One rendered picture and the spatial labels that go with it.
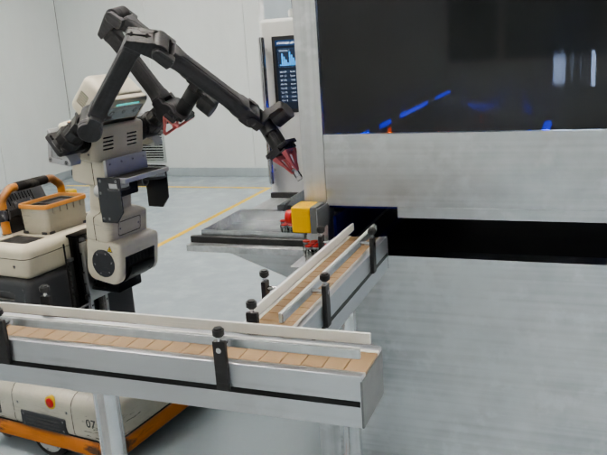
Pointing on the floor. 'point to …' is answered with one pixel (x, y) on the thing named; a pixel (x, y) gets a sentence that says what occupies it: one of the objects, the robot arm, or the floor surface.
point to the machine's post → (312, 142)
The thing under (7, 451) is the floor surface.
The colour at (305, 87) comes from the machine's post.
